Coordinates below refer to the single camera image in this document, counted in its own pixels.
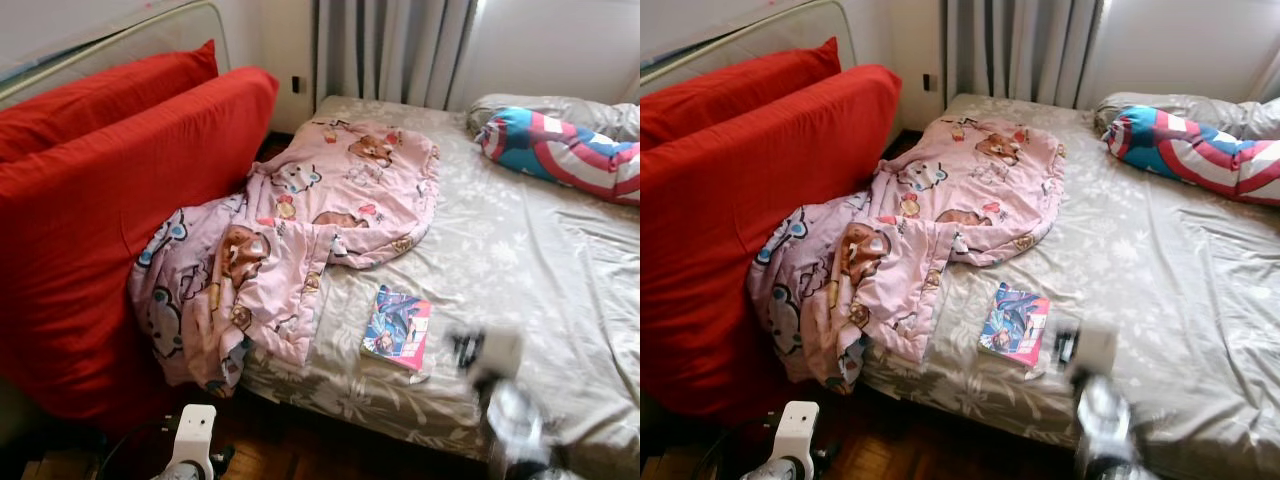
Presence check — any colourful comic book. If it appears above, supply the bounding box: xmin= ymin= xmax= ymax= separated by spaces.
xmin=978 ymin=282 xmax=1051 ymax=369
xmin=360 ymin=285 xmax=433 ymax=373

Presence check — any bed with beige floral sheet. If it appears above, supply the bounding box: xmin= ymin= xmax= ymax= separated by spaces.
xmin=235 ymin=95 xmax=641 ymax=476
xmin=860 ymin=93 xmax=1280 ymax=476

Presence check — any pink cartoon print blanket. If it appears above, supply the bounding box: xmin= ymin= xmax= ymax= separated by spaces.
xmin=127 ymin=120 xmax=441 ymax=396
xmin=745 ymin=118 xmax=1066 ymax=391

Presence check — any red white blue striped pillow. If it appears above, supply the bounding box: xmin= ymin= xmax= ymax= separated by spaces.
xmin=477 ymin=106 xmax=641 ymax=206
xmin=1103 ymin=104 xmax=1280 ymax=206

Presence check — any large red sofa cushion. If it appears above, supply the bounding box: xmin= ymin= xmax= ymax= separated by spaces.
xmin=0 ymin=67 xmax=280 ymax=426
xmin=640 ymin=64 xmax=903 ymax=421

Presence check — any beige floral pillow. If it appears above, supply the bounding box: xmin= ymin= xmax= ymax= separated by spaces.
xmin=466 ymin=94 xmax=641 ymax=143
xmin=1093 ymin=92 xmax=1280 ymax=141

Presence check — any grey pleated curtain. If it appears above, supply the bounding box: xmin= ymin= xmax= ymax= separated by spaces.
xmin=1245 ymin=40 xmax=1280 ymax=103
xmin=942 ymin=0 xmax=1106 ymax=109
xmin=315 ymin=0 xmax=483 ymax=111

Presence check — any small red sofa cushion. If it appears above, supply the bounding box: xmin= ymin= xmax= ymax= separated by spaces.
xmin=0 ymin=40 xmax=219 ymax=163
xmin=640 ymin=37 xmax=843 ymax=151

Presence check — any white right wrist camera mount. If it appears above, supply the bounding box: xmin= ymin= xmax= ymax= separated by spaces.
xmin=1072 ymin=324 xmax=1119 ymax=377
xmin=476 ymin=328 xmax=525 ymax=381

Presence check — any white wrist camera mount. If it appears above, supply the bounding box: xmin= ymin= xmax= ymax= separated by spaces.
xmin=770 ymin=401 xmax=821 ymax=466
xmin=476 ymin=328 xmax=525 ymax=381
xmin=1072 ymin=324 xmax=1119 ymax=377
xmin=165 ymin=404 xmax=219 ymax=469

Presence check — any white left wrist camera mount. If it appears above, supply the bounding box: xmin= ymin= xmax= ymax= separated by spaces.
xmin=770 ymin=401 xmax=821 ymax=466
xmin=165 ymin=404 xmax=219 ymax=469

